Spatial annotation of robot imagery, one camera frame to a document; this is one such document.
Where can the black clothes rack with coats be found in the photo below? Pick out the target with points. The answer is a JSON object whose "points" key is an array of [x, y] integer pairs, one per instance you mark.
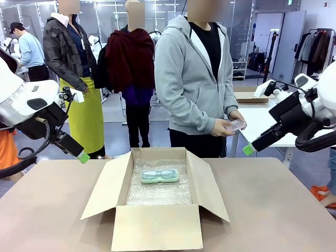
{"points": [[317, 50]]}

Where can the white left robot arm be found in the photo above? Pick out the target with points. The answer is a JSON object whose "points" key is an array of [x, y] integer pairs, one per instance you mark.
{"points": [[15, 97]]}

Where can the white shoe rack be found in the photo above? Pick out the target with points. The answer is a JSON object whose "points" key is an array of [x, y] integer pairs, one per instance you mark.
{"points": [[239, 70]]}

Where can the person's left hand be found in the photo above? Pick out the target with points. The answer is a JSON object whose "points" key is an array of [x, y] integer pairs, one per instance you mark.
{"points": [[236, 116]]}

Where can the person in grey hoodie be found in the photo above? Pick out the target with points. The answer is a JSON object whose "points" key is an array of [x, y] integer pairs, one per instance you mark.
{"points": [[183, 78]]}

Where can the person's right hand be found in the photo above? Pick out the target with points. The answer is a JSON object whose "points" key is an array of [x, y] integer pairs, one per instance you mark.
{"points": [[218, 128]]}

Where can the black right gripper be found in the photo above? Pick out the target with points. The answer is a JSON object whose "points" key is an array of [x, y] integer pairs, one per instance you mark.
{"points": [[288, 113]]}

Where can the person in blue jeans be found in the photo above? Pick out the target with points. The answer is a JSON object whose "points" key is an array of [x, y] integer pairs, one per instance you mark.
{"points": [[332, 170]]}

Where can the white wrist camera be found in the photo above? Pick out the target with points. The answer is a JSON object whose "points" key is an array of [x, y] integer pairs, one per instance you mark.
{"points": [[262, 89], [77, 96]]}

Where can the small cardboard box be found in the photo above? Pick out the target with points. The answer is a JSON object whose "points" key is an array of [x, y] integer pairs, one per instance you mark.
{"points": [[249, 97]]}

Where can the mint green glasses case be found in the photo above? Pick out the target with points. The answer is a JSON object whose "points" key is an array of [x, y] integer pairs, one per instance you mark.
{"points": [[147, 181]]}

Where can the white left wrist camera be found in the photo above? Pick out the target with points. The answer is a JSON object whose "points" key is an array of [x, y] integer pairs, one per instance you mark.
{"points": [[77, 96]]}

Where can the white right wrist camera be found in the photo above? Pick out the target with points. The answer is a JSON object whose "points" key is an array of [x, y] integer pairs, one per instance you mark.
{"points": [[262, 89]]}

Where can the pink glasses case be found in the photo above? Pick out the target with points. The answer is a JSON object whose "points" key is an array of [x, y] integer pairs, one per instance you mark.
{"points": [[236, 125]]}

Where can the large cardboard box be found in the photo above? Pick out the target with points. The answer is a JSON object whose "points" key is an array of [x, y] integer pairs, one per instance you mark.
{"points": [[157, 225]]}

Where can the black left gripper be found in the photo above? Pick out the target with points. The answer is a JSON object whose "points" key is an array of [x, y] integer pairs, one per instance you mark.
{"points": [[53, 115]]}

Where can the mannequin dark jacket orange skirt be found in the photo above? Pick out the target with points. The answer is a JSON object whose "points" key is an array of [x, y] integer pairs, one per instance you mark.
{"points": [[8, 149]]}

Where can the mannequin camo jacket yellow skirt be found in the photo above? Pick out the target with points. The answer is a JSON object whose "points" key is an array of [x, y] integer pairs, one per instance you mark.
{"points": [[84, 113]]}

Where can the clear bubble wrap sheet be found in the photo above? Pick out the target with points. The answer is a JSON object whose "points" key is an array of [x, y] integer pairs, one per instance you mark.
{"points": [[160, 194]]}

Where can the black tripod stand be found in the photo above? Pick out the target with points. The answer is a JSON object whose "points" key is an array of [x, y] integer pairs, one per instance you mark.
{"points": [[270, 52]]}

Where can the dark-framed glasses in green case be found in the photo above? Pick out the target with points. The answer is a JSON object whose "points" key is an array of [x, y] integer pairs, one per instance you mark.
{"points": [[160, 173]]}

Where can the grey open door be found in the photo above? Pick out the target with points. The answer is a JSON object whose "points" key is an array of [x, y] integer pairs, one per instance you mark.
{"points": [[288, 47]]}

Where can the mannequin with dark red garment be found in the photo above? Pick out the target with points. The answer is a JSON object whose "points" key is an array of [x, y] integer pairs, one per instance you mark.
{"points": [[131, 63]]}

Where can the person in light blue shirt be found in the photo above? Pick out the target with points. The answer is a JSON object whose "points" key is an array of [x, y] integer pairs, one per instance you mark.
{"points": [[31, 50]]}

